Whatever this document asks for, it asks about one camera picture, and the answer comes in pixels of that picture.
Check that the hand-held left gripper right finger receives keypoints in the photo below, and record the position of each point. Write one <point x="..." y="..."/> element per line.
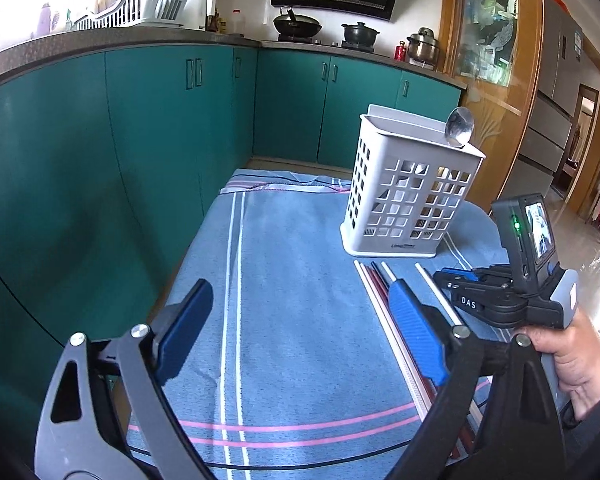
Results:
<point x="415" y="320"/>

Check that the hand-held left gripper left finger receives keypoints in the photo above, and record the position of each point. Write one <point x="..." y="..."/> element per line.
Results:
<point x="180" y="330"/>

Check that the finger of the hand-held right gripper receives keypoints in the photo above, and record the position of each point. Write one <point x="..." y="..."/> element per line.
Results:
<point x="467" y="273"/>
<point x="462" y="300"/>

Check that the white chopstick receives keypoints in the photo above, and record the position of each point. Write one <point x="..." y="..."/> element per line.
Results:
<point x="389" y="271"/>
<point x="437" y="292"/>
<point x="374" y="285"/>
<point x="367" y="285"/>

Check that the brown chopstick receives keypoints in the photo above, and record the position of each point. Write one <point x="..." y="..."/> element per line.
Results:
<point x="381" y="282"/>

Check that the white plastic utensil holder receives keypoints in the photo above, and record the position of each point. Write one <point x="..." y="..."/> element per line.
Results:
<point x="375" y="185"/>

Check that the person's right forearm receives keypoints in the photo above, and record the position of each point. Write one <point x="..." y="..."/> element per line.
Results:
<point x="597" y="405"/>

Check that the person's right hand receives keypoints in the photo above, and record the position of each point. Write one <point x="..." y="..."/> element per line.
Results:
<point x="585" y="355"/>

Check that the blue striped cloth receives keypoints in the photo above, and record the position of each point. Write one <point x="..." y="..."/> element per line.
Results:
<point x="305" y="335"/>

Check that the silver refrigerator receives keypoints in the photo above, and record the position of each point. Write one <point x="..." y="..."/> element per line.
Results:
<point x="555" y="110"/>

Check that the metal spoon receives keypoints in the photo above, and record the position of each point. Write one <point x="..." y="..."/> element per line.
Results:
<point x="460" y="127"/>

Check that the teal kitchen cabinet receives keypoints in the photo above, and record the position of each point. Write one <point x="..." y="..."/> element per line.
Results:
<point x="80" y="185"/>
<point x="305" y="110"/>

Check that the wooden framed glass door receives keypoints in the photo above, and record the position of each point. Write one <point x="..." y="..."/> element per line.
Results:
<point x="485" y="35"/>

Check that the stainless steel pot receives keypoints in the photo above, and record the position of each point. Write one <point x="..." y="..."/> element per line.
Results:
<point x="422" y="47"/>

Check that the red canister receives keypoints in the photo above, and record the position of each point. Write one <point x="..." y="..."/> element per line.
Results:
<point x="400" y="51"/>

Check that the black clay pot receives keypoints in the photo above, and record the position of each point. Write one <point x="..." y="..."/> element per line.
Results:
<point x="360" y="34"/>

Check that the gas stove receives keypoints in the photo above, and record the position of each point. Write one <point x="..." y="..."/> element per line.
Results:
<point x="330" y="42"/>

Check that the dark grey countertop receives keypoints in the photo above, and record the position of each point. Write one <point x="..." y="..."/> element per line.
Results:
<point x="130" y="39"/>

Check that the black wok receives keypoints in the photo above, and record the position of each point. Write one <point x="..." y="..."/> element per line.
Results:
<point x="297" y="25"/>

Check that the clear red-capped plastic jug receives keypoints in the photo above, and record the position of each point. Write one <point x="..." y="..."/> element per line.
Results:
<point x="237" y="24"/>

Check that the white countertop appliance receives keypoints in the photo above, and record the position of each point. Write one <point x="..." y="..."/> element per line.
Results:
<point x="205" y="5"/>

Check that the white dish rack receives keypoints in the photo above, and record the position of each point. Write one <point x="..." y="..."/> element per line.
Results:
<point x="150" y="5"/>

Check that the pale purple bottle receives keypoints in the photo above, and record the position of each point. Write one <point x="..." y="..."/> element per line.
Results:
<point x="43" y="22"/>

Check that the wooden door frame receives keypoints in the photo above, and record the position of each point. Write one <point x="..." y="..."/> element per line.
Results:
<point x="597" y="150"/>

